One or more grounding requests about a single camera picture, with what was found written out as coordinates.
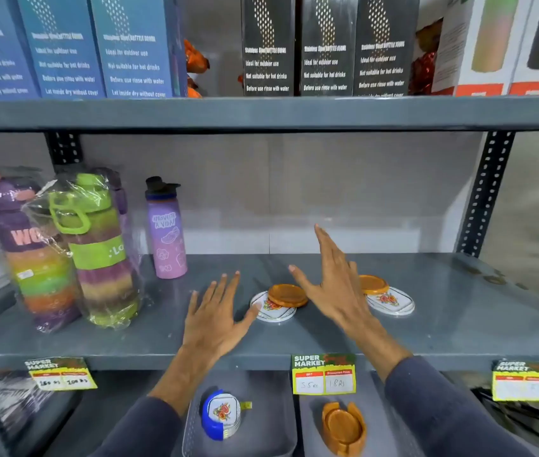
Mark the person's left hand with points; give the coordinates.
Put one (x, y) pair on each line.
(212, 328)

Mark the person's right hand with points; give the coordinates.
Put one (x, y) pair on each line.
(341, 295)

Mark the orange coaster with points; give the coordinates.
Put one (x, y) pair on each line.
(287, 295)
(374, 284)

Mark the white floral coaster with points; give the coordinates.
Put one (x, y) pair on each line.
(393, 302)
(269, 313)

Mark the grey metal shelf rack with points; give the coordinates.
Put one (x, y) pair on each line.
(441, 323)

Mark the grey basket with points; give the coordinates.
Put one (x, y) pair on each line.
(269, 423)
(312, 423)

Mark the person's left forearm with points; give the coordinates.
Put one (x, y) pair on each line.
(155, 423)

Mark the person's right forearm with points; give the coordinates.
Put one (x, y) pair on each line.
(431, 409)

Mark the blue holder floral coasters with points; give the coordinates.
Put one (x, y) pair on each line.
(219, 414)

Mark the orange coaster holder set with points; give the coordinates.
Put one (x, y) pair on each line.
(343, 428)

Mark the yellow green price tag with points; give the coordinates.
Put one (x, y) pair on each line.
(59, 375)
(524, 383)
(324, 376)

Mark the small yellow sticker tag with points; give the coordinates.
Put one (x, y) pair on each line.
(246, 405)

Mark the lilac bottle with black cap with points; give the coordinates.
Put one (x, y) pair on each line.
(168, 237)

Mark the green rainbow bottle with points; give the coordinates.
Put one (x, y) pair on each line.
(102, 271)

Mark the dark purple bottle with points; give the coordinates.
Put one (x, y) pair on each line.
(118, 190)

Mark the rainbow bottle with pink cap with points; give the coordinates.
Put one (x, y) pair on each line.
(36, 276)

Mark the stack of flat packets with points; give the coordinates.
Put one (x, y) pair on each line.
(17, 399)

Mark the red wrapped item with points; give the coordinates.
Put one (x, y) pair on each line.
(424, 66)

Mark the black bottle box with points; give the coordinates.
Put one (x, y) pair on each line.
(383, 47)
(267, 47)
(326, 47)

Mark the orange wrapped item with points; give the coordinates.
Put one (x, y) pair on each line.
(194, 59)

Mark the white box with pastel bottle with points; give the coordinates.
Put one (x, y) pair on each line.
(479, 42)

